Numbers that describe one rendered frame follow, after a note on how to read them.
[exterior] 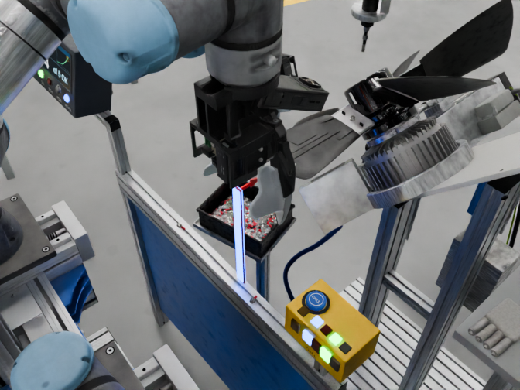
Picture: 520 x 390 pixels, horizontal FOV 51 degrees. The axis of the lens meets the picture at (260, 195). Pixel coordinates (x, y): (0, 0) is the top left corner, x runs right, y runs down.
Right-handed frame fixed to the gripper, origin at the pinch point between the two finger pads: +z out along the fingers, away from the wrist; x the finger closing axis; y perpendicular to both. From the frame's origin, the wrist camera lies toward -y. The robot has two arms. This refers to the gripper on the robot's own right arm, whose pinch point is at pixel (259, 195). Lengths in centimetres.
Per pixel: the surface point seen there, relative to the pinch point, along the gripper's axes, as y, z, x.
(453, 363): -85, 140, 13
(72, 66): -10, 26, -83
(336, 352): -9.9, 40.8, 9.9
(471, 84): -54, 9, -2
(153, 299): -13, 127, -76
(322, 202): -40, 49, -23
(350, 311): -18.2, 40.8, 5.8
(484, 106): -83, 33, -9
